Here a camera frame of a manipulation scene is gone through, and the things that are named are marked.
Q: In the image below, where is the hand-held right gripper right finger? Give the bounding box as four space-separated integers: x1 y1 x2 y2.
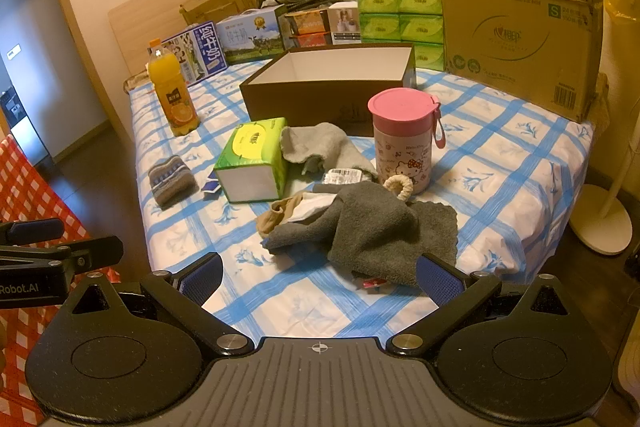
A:
386 252 581 357

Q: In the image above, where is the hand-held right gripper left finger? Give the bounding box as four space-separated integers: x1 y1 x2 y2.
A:
59 252 253 357

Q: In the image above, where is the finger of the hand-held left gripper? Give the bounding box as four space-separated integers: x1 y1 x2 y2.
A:
0 218 66 244
0 235 124 270

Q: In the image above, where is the dark grey towel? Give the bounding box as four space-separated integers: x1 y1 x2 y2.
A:
262 181 458 286

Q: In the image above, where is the beige rope ring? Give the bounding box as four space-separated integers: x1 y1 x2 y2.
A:
381 173 416 198

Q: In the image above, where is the patterned knitted sock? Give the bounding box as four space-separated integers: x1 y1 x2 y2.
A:
147 155 199 208

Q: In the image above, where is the beige stocking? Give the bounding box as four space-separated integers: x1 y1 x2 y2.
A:
256 193 343 239

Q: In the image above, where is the light grey towel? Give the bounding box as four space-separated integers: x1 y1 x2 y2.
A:
280 122 378 180

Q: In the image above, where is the brown cardboard box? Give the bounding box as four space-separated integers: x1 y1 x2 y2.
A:
239 43 418 135
179 0 257 26

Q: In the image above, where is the red checked cloth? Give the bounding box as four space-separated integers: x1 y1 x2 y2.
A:
0 134 121 427

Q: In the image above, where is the black appliance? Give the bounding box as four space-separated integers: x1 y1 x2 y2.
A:
0 89 51 165

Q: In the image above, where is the blue checked bedsheet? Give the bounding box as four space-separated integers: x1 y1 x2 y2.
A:
124 57 596 340

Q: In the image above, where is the clear plastic wrapped packet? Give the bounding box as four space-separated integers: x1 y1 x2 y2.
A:
321 167 366 186

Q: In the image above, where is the yellow-green tissue packet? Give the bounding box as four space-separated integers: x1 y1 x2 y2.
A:
213 117 290 204

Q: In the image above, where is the pink lid cartoon cup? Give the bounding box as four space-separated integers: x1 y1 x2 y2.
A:
367 88 447 195

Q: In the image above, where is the white fan stand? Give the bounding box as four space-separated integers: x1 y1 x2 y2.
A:
570 7 640 256

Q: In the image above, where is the orange juice bottle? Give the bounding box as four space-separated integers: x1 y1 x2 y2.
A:
146 38 202 138

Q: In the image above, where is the blue milk carton box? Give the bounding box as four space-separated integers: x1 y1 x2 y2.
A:
161 21 229 86

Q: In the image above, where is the wooden headboard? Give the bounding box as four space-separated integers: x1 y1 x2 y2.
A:
107 0 302 78

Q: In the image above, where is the green meadow milk box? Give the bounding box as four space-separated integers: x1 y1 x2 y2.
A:
221 4 287 66

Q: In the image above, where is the large printed cardboard box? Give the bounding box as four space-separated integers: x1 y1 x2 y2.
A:
431 0 612 124

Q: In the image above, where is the stack of green tissue packs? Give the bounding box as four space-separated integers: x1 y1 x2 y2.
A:
356 0 446 74

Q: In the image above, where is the red snack box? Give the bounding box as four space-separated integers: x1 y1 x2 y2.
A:
289 31 334 52

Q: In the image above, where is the white picture box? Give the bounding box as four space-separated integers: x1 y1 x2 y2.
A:
327 2 362 46

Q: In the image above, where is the orange snack box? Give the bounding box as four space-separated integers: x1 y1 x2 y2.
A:
276 9 332 34

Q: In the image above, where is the wooden door frame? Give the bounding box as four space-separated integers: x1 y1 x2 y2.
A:
39 0 135 142

